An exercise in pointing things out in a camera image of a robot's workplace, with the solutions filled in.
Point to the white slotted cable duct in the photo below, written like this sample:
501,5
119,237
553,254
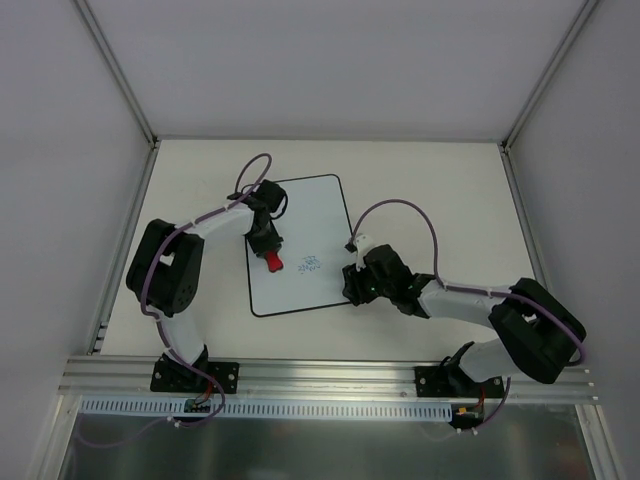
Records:
268,409

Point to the aluminium frame post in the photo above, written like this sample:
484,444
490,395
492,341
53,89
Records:
574,30
99,38

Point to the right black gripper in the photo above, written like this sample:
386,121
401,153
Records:
353,288

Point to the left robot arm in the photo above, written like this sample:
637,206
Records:
165,272

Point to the right aluminium frame post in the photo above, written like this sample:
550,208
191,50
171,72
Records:
574,30

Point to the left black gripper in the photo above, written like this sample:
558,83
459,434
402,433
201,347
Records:
267,245

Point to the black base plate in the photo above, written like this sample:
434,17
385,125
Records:
171,377
452,382

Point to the aluminium mounting rail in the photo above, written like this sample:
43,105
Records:
310,380

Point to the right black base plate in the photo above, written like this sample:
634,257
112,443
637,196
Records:
452,382

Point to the red whiteboard eraser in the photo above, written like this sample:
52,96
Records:
274,263

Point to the white whiteboard black frame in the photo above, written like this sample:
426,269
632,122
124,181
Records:
315,229

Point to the left aluminium frame post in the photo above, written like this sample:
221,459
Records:
99,38

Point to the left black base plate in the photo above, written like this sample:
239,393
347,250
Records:
171,377

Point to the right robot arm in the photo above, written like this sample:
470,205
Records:
536,335

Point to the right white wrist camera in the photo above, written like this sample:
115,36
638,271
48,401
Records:
361,244

